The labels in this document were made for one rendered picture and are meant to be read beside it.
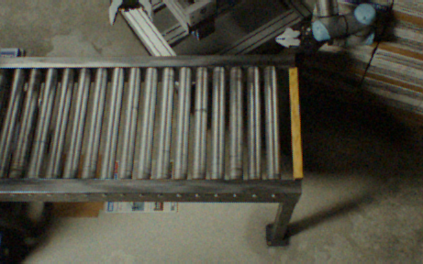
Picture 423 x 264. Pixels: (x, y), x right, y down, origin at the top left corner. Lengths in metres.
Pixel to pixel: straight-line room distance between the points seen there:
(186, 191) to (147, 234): 0.85
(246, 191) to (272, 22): 1.26
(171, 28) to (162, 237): 1.11
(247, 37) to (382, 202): 1.09
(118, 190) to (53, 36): 1.61
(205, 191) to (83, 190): 0.42
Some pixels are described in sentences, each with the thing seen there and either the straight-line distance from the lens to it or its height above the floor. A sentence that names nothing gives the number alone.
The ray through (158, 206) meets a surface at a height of 0.01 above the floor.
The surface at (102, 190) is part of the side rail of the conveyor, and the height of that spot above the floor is 0.80.
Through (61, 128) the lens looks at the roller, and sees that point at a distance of 1.83.
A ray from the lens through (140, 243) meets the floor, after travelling 2.45.
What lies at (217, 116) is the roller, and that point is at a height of 0.80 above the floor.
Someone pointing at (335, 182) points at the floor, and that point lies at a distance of 2.51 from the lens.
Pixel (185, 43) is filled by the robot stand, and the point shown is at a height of 0.21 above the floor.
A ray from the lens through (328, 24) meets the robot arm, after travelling 1.79.
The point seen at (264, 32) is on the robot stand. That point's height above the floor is 0.23.
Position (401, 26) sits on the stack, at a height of 0.78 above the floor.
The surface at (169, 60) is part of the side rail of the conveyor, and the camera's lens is 1.86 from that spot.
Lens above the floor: 2.35
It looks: 66 degrees down
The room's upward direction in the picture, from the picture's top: 8 degrees counter-clockwise
